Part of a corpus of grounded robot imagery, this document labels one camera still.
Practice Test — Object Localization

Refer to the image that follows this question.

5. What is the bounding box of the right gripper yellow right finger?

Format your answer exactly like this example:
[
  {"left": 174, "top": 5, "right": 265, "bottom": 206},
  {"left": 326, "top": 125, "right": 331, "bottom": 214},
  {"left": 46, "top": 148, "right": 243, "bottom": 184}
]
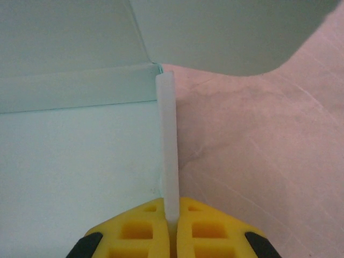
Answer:
[{"left": 176, "top": 197, "right": 277, "bottom": 258}]

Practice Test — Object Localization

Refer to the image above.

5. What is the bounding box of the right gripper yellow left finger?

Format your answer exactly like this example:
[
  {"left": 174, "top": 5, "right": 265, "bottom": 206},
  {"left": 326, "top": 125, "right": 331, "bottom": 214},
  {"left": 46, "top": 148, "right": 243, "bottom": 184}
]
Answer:
[{"left": 66, "top": 197, "right": 172, "bottom": 258}]

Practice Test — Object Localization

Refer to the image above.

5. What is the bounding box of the light blue paper box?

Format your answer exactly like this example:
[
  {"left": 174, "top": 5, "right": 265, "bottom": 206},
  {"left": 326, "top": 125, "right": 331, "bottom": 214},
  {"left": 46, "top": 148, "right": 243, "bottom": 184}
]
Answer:
[{"left": 0, "top": 0, "right": 338, "bottom": 224}]

